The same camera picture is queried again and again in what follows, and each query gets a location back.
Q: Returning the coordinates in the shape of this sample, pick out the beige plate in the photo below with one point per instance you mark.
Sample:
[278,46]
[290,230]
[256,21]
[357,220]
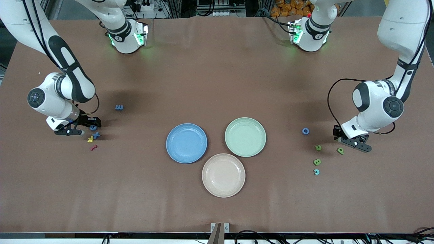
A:
[223,175]

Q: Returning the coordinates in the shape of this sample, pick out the blue letter O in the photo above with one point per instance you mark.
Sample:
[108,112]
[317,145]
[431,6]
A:
[303,131]

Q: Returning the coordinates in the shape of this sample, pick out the small metal bracket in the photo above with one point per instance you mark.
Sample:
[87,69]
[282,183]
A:
[213,227]

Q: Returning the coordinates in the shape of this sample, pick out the blue letter X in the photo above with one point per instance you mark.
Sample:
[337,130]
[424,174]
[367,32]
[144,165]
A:
[96,135]

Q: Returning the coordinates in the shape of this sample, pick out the green letter B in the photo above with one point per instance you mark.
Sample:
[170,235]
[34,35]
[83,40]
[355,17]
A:
[317,162]

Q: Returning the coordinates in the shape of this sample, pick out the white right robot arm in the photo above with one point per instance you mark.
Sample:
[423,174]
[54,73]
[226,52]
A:
[51,101]

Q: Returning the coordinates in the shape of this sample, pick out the green plate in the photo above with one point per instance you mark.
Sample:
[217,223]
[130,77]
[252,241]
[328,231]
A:
[245,137]

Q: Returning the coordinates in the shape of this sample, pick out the blue plate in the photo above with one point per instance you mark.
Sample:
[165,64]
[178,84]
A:
[186,143]

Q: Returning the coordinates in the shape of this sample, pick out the small white power strip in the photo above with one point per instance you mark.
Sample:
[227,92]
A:
[147,7]

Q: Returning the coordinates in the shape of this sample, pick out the pile of orange fruit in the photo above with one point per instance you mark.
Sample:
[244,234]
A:
[288,8]

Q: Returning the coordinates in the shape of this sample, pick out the base connector panel green light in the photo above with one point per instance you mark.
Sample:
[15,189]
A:
[294,32]
[140,34]

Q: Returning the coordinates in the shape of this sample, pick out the long white power strip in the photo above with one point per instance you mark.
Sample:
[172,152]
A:
[220,13]

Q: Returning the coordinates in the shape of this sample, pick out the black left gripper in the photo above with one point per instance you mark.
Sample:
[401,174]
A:
[336,131]

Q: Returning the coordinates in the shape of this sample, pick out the green letter P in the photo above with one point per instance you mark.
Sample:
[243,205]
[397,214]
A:
[339,150]

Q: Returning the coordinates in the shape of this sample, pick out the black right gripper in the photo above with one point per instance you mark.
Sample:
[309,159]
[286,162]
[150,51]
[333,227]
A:
[84,120]

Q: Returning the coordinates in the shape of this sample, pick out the brown table cover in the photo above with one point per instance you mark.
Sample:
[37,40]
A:
[217,84]

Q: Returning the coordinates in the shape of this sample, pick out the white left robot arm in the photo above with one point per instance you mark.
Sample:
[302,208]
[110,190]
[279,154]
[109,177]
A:
[373,112]

